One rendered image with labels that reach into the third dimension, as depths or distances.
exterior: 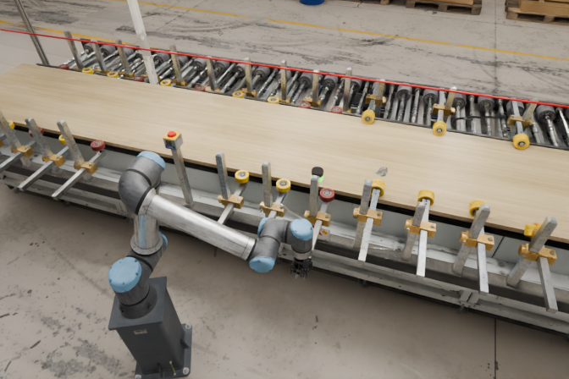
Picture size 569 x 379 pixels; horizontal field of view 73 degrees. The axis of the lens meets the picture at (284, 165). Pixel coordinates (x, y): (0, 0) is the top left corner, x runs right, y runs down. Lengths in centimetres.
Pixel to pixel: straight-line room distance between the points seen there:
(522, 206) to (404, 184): 59
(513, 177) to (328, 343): 146
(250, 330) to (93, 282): 119
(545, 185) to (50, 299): 317
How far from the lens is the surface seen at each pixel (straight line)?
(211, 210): 233
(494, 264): 240
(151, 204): 150
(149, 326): 217
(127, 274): 197
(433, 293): 274
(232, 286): 283
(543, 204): 241
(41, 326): 312
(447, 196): 223
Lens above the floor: 239
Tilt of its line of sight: 41 degrees down
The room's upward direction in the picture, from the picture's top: 1 degrees counter-clockwise
